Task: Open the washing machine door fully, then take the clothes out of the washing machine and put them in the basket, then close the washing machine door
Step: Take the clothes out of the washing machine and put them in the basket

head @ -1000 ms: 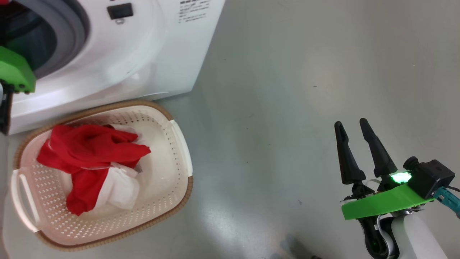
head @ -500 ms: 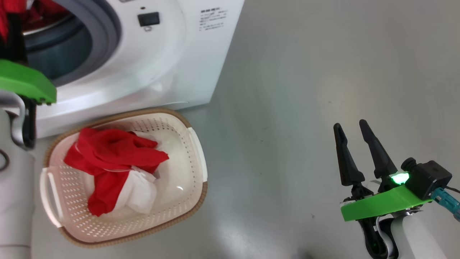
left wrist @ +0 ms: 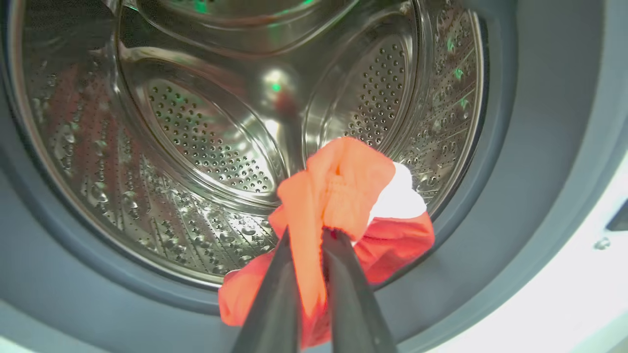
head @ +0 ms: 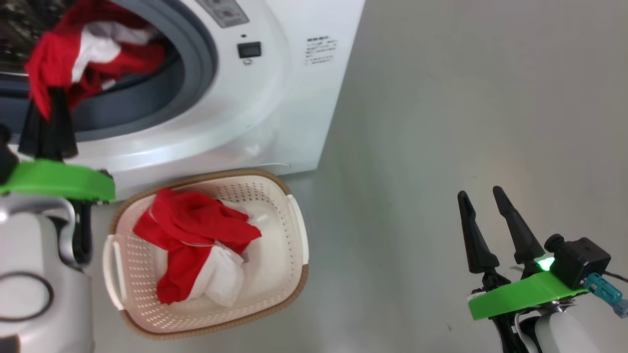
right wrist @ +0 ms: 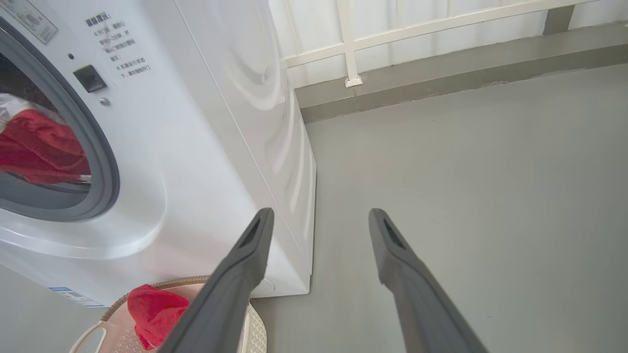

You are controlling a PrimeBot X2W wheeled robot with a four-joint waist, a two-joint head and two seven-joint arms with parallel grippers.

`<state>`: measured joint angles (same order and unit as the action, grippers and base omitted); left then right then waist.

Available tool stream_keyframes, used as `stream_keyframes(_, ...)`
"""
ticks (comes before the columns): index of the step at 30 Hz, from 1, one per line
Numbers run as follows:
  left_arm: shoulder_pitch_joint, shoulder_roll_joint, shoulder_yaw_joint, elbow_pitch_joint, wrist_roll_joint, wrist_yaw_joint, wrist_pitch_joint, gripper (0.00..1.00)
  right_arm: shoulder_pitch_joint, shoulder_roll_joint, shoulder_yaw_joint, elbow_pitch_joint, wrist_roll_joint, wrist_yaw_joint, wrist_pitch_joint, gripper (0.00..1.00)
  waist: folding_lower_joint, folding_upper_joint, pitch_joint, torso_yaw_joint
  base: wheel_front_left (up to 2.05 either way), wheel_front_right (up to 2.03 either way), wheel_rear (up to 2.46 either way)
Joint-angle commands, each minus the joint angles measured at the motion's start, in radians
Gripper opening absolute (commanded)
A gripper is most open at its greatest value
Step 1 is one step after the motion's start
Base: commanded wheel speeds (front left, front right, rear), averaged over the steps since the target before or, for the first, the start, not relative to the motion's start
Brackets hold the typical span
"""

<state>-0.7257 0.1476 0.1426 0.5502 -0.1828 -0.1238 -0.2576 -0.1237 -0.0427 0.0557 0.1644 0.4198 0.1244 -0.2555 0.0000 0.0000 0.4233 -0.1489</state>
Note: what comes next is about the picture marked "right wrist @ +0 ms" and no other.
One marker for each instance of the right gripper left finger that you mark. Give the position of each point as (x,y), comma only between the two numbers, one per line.
(225,294)

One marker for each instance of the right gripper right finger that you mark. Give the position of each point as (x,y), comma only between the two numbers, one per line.
(422,304)

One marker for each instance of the plain red mesh garment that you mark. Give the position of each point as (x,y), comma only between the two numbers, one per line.
(157,314)

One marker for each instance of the red jersey with white trim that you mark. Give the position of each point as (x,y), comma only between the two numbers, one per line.
(39,147)

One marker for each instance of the cream perforated laundry basket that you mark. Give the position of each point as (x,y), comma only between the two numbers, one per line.
(117,338)

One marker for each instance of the white front-load washing machine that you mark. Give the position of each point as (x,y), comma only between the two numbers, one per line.
(196,147)

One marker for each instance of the grey rubber door seal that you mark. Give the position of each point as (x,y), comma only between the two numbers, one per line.
(100,162)

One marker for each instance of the black door lock socket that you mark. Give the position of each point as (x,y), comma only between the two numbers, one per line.
(90,78)

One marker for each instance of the blue energy label sticker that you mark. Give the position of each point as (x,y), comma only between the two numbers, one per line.
(73,295)

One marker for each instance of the white metal railing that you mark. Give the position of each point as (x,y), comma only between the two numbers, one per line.
(348,46)

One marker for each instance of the grey rating plate sticker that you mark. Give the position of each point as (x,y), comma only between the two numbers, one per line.
(29,17)

